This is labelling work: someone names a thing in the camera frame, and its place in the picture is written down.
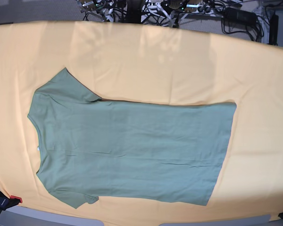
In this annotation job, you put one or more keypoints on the green T-shirt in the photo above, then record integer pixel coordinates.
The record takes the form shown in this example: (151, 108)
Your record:
(91, 147)

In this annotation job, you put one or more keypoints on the yellow table cloth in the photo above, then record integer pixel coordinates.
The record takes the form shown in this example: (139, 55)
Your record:
(157, 65)

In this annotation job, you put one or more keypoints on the black power adapter brick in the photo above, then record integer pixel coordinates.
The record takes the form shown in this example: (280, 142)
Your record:
(240, 16)

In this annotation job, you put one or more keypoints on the blue red clamp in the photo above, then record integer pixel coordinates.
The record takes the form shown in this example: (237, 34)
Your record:
(8, 202)

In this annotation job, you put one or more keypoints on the black table leg post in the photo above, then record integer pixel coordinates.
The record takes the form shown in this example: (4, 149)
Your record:
(134, 11)

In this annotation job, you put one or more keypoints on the black vertical post right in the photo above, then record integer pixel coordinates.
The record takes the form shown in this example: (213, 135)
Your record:
(273, 30)

